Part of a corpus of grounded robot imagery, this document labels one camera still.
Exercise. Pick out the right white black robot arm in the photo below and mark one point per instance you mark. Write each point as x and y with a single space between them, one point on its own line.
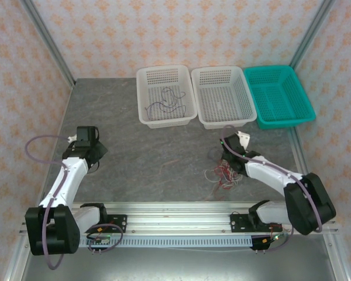
269 175

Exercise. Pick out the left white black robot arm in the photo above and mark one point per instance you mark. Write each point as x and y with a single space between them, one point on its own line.
70 178

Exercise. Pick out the white perforated plastic basket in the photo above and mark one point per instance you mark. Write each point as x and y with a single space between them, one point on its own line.
222 102
181 117

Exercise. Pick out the teal perforated plastic basket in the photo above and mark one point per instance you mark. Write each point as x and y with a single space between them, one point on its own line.
278 99

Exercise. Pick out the small circuit board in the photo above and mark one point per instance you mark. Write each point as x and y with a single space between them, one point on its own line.
101 240

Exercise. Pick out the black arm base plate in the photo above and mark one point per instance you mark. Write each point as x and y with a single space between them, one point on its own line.
237 224
120 224

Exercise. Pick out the aluminium side rail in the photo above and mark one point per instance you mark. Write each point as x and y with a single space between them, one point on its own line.
305 164

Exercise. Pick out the aluminium mounting rail frame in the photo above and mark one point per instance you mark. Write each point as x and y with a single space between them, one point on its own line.
178 219

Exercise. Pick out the black connector bracket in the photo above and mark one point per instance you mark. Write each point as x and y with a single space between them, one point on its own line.
258 244

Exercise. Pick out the aluminium frame post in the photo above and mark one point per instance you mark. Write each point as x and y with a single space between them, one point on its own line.
300 55
14 263
335 260
46 38

